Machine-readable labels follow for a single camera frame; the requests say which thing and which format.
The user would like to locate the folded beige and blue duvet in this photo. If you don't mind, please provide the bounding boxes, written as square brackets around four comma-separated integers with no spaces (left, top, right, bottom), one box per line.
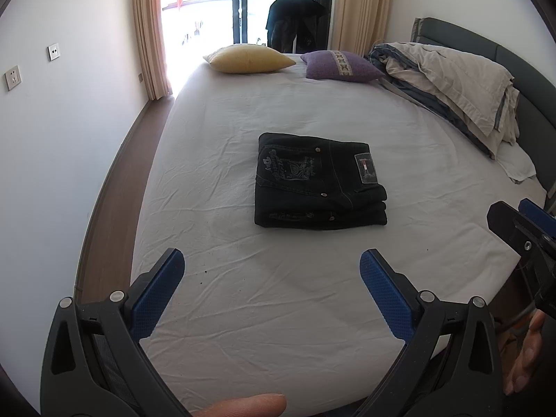
[368,41,522,160]

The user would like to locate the dark grey headboard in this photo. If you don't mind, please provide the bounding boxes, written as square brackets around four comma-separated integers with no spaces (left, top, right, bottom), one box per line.
[410,17,556,194]

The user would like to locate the purple pillow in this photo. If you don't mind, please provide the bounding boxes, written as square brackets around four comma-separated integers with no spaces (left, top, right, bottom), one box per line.
[300,50,386,84]

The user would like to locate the black denim pants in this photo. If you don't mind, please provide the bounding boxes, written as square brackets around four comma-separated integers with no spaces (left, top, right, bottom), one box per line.
[254,132,389,229]

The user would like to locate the yellow pillow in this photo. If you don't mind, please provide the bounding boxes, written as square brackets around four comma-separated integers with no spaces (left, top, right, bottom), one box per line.
[203,44,297,74]

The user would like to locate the grey cable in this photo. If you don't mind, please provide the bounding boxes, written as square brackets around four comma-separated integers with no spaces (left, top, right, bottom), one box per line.
[499,302,541,337]

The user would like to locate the person's right hand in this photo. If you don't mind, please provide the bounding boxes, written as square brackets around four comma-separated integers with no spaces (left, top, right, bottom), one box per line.
[504,310,549,397]

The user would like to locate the bed with white sheet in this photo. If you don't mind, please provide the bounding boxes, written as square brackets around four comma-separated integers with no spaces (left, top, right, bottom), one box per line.
[129,50,549,406]

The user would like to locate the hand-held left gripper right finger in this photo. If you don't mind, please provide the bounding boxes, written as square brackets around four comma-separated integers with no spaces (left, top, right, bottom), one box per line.
[355,249,517,417]

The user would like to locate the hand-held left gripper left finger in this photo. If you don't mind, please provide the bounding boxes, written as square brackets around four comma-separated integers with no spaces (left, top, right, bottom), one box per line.
[40,248,193,417]

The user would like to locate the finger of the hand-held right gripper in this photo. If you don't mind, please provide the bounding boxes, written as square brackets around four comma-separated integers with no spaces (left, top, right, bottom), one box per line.
[518,198,556,244]
[486,201,537,255]

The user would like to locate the beige curtain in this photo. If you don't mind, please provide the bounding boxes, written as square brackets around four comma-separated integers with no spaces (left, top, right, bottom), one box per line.
[329,0,394,58]
[131,0,174,101]

